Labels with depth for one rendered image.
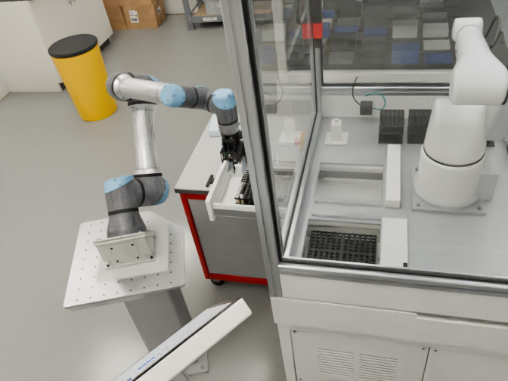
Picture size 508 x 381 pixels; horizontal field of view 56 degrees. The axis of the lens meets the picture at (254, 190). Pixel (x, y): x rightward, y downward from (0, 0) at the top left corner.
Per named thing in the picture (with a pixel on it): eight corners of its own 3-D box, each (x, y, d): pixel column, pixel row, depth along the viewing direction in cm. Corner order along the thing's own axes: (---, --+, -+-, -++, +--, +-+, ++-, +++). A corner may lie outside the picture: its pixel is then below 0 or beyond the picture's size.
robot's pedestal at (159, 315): (147, 384, 227) (91, 286, 178) (149, 329, 250) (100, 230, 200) (209, 372, 228) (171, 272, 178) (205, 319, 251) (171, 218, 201)
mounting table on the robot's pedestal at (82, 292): (74, 325, 180) (62, 308, 172) (89, 241, 213) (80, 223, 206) (191, 303, 180) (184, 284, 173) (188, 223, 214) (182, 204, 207)
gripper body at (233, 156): (221, 165, 176) (215, 137, 168) (227, 150, 182) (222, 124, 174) (241, 165, 174) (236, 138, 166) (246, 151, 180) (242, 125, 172)
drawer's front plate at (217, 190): (210, 221, 188) (205, 201, 181) (229, 175, 208) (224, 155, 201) (214, 221, 187) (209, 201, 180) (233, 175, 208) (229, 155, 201)
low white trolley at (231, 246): (205, 289, 265) (173, 188, 216) (233, 212, 310) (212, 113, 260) (308, 302, 251) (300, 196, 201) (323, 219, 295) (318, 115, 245)
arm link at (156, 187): (125, 208, 193) (114, 74, 192) (155, 205, 205) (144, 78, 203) (144, 207, 186) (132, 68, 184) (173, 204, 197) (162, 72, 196)
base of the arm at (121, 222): (103, 239, 175) (98, 212, 176) (111, 238, 190) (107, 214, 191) (144, 231, 177) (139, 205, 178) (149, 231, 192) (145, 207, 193)
